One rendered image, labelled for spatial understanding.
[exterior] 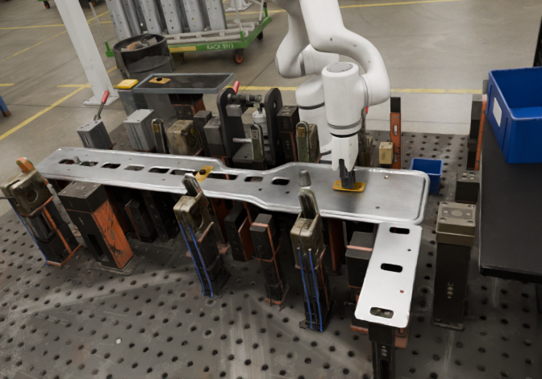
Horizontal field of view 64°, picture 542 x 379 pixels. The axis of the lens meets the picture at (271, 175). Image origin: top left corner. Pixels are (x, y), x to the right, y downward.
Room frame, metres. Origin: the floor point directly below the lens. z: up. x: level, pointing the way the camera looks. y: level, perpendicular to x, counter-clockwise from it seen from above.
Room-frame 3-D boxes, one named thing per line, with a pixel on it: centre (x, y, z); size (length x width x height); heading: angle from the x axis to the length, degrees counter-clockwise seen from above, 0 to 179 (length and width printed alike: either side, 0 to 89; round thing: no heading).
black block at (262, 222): (0.89, 0.05, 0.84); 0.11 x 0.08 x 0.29; 152
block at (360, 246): (0.75, -0.18, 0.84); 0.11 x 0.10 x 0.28; 152
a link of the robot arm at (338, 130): (0.95, -0.20, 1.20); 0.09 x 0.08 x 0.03; 152
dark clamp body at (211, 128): (1.36, 0.14, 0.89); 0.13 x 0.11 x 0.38; 152
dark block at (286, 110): (1.25, -0.09, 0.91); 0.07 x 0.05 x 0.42; 152
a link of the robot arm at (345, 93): (0.95, -0.21, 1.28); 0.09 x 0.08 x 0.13; 91
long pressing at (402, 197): (1.17, 0.23, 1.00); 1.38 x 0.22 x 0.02; 62
